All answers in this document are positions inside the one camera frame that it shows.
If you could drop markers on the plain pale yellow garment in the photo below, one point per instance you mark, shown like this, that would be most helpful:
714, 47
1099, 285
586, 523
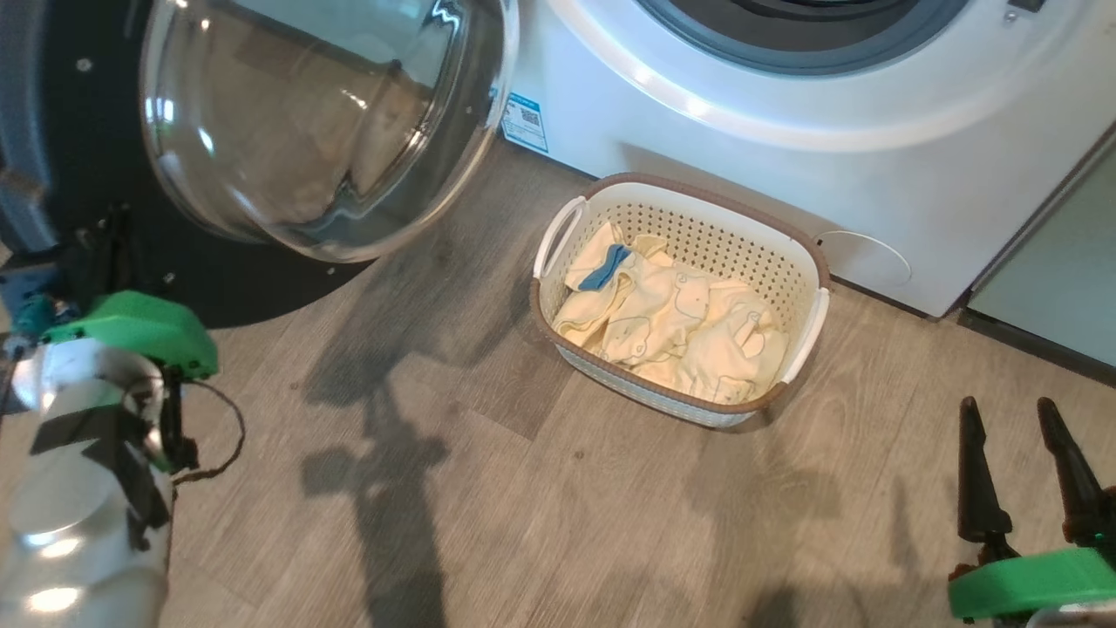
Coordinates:
732, 340

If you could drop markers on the pale yellow garment blue collar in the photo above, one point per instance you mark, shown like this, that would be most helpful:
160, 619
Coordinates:
602, 288

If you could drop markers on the white washing machine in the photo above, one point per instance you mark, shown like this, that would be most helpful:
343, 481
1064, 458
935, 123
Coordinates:
872, 174

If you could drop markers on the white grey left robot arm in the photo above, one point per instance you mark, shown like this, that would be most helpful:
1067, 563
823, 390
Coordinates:
78, 506

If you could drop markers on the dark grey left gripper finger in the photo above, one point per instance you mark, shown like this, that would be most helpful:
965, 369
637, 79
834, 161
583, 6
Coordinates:
80, 266
113, 253

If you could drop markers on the glass washing machine door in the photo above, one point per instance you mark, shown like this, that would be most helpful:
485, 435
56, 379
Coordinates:
305, 131

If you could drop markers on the perforated steel washer drum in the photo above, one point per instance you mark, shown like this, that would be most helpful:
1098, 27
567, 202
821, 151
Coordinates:
828, 7

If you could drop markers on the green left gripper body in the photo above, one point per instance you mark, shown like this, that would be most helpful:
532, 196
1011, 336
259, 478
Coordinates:
139, 331

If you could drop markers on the grey rubber door gasket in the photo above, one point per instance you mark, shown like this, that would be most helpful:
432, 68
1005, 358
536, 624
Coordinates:
697, 39

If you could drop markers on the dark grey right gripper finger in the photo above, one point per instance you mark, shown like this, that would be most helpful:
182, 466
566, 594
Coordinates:
1077, 488
981, 488

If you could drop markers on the cream plastic laundry basket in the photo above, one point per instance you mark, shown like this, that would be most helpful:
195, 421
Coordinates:
697, 231

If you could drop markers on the pale green cabinet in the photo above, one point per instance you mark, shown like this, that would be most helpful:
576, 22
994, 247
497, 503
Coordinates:
1064, 279

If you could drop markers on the black door latch socket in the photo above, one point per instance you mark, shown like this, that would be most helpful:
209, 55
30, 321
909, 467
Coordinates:
1027, 4

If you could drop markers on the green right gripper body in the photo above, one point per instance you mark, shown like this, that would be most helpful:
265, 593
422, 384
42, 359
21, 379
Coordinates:
1029, 584

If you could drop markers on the blue energy label sticker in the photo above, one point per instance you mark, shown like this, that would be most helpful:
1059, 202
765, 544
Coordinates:
525, 122

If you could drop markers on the round white filter cover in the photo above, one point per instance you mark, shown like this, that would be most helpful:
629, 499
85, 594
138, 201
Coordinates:
863, 257

